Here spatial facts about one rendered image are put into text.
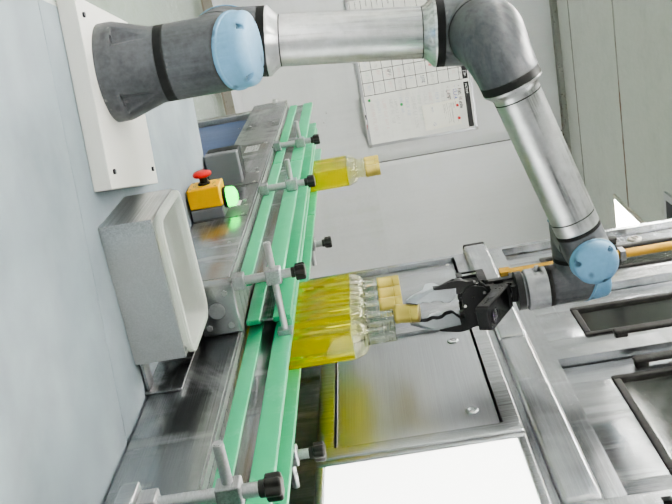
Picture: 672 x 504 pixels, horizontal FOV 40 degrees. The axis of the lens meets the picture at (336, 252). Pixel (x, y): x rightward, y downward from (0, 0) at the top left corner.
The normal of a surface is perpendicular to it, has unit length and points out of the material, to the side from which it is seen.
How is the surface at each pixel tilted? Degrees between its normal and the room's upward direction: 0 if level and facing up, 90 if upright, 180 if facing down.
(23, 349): 0
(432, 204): 90
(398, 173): 90
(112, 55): 72
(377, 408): 90
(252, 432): 90
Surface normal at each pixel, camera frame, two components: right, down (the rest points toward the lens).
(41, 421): 0.98, -0.17
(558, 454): -0.18, -0.93
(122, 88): 0.33, 0.49
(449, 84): 0.00, 0.33
